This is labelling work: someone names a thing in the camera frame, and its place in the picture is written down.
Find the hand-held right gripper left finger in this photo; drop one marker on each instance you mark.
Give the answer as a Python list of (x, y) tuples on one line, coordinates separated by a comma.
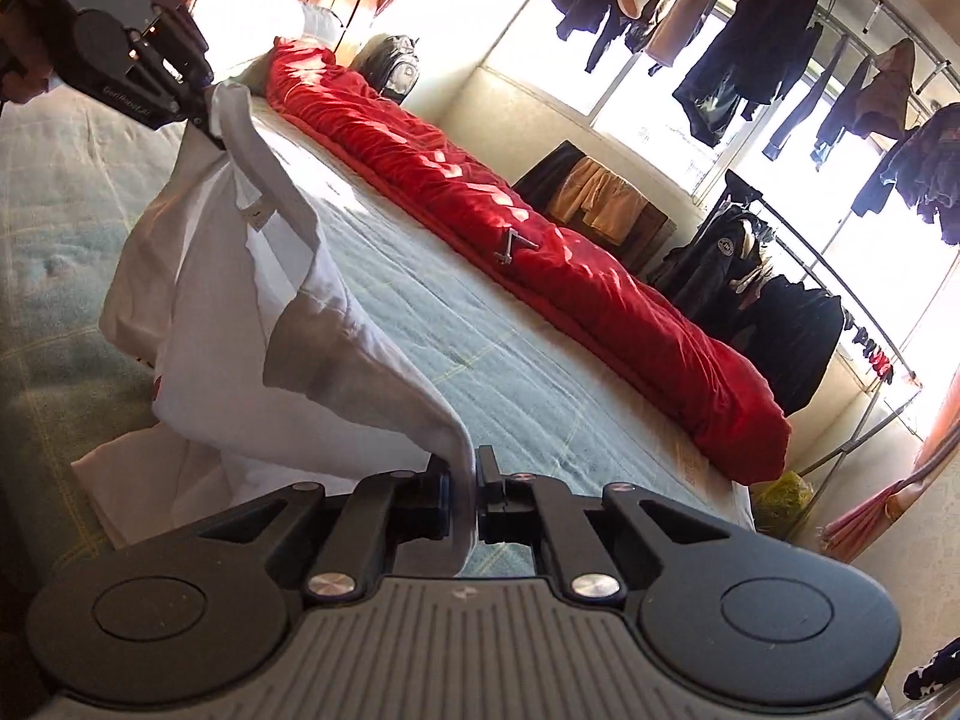
[(431, 499)]

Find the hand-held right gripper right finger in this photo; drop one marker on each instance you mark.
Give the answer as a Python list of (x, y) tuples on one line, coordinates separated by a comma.
[(491, 495)]

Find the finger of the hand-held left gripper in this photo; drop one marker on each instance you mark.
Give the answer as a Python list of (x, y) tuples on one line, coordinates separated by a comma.
[(180, 37), (187, 109)]

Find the white long-sleeve shirt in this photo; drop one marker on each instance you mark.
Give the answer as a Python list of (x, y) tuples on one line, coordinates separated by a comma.
[(225, 277)]

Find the metal clothes rack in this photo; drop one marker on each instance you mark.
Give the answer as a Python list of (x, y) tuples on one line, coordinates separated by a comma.
[(847, 292)]

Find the white pillow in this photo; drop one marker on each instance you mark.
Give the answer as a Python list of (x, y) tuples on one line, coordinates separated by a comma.
[(322, 22)]

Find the grey backpack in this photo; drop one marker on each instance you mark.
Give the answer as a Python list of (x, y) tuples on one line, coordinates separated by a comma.
[(390, 67)]

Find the grey metal tool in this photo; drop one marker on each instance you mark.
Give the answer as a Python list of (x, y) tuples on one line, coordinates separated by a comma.
[(510, 246)]

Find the red quilt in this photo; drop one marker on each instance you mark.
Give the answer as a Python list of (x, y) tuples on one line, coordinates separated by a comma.
[(487, 202)]

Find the yellow plastic bag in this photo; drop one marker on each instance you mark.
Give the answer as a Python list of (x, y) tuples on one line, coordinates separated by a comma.
[(784, 502)]

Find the brown wooden cabinet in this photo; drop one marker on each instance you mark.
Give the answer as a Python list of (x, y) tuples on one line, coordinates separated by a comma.
[(649, 232)]

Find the orange draped cloth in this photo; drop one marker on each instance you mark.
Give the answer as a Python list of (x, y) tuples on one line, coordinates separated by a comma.
[(600, 199)]

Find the black jacket with badge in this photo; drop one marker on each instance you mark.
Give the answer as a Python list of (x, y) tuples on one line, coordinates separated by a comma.
[(712, 262)]

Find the black draped cloth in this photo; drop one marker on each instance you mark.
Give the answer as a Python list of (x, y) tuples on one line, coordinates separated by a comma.
[(544, 176)]

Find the plain black jacket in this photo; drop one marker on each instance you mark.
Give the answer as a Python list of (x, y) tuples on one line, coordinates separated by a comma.
[(795, 345)]

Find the small hanging socks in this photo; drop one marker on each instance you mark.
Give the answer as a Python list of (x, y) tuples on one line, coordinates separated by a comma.
[(874, 356)]

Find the star-print dark cloth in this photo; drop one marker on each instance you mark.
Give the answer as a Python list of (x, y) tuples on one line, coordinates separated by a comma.
[(937, 671)]

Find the dark hanging trousers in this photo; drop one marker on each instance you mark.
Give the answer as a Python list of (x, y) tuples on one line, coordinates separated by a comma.
[(799, 105)]

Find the beige hanging garment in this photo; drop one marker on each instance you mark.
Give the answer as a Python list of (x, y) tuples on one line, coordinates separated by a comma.
[(690, 7)]

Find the navy hanging jacket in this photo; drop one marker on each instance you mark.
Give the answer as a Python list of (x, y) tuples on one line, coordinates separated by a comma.
[(757, 45)]

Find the blue hanging trousers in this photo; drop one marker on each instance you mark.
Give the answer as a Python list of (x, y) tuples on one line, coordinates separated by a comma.
[(844, 109)]

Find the dark denim jacket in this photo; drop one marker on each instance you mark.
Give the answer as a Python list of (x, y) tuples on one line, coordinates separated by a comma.
[(922, 172)]

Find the brown hanging jacket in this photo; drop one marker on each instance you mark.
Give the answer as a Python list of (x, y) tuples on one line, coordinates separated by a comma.
[(889, 90)]

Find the ceiling drying rack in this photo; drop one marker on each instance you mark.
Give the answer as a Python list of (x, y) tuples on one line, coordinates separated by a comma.
[(862, 22)]

